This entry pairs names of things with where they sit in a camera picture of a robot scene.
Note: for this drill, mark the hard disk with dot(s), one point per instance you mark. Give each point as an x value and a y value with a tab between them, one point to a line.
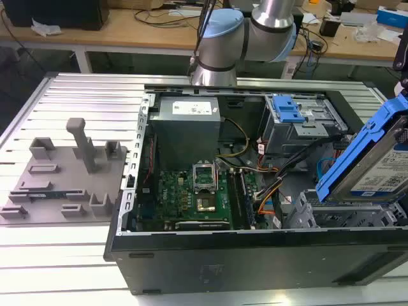
382	165

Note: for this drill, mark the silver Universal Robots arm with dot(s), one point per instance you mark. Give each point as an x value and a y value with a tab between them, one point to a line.
216	48

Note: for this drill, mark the perforated metal disk bay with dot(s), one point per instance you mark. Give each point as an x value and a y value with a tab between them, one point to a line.
334	216

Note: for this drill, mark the black RAM slot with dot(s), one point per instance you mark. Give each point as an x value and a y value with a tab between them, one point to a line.
234	201

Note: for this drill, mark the clear plastic bag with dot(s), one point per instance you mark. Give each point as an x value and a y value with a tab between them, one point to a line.
369	33

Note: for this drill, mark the blue cardboard box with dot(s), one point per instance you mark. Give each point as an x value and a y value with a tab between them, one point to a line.
393	15

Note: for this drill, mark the flat grey box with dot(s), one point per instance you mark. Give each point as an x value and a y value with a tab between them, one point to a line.
357	19

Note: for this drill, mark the small black box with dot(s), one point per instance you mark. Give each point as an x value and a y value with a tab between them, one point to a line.
329	26

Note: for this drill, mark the blue plastic drive latch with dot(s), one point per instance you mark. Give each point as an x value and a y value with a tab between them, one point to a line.
288	111

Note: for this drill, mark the grey metal drive cage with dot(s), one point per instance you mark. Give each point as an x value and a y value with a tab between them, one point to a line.
287	140

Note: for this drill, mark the green RAM stick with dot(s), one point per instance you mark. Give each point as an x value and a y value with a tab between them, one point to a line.
248	204

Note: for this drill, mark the grey power supply unit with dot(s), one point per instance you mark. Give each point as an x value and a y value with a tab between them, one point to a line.
185	137

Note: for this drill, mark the CPU socket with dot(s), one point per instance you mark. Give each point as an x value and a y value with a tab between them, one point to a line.
206	204

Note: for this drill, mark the black graphics card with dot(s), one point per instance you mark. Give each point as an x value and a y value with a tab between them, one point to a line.
204	225

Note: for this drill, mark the green motherboard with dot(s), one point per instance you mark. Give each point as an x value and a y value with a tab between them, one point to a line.
172	191

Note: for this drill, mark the wooden desk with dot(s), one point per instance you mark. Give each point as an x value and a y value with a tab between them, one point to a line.
127	35

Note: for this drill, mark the black PC case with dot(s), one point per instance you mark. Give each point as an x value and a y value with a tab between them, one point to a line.
223	261

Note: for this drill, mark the large black box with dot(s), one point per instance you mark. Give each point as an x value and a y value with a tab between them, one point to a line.
54	12

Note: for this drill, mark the white crumpled plastic bag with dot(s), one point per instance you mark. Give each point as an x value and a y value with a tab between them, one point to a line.
46	28

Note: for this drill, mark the grey parts rack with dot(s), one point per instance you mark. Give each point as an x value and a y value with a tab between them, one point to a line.
63	178

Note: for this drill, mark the RAM stick with blue label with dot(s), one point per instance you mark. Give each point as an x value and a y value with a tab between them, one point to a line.
48	193

